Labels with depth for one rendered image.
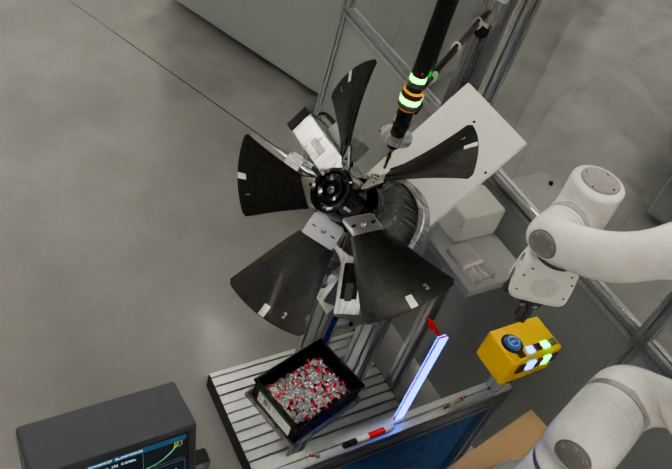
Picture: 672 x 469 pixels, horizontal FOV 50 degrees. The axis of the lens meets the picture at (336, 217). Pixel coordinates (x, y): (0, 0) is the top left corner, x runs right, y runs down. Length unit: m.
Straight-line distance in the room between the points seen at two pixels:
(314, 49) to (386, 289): 2.63
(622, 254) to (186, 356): 2.04
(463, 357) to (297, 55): 2.13
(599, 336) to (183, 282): 1.66
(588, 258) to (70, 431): 0.83
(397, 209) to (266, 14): 2.59
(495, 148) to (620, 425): 0.85
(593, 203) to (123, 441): 0.80
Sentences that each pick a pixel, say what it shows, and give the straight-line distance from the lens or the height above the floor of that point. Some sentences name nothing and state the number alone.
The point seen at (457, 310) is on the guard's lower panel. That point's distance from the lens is 2.70.
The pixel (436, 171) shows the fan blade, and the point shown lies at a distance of 1.65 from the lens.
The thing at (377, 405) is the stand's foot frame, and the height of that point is 0.06.
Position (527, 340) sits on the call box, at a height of 1.07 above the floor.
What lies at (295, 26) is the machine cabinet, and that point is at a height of 0.35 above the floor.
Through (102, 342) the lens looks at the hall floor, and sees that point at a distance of 2.88.
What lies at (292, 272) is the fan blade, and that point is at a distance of 1.79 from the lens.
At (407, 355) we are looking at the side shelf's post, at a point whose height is 0.27.
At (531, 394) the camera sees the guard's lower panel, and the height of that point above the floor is 0.49.
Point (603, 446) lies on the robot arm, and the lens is 1.30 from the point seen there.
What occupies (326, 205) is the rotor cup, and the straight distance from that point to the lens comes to 1.74.
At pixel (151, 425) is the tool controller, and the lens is 1.26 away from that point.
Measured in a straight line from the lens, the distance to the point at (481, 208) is 2.28.
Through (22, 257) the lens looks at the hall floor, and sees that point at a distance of 3.16.
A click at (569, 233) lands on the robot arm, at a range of 1.09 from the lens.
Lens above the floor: 2.34
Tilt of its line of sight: 42 degrees down
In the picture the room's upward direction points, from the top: 18 degrees clockwise
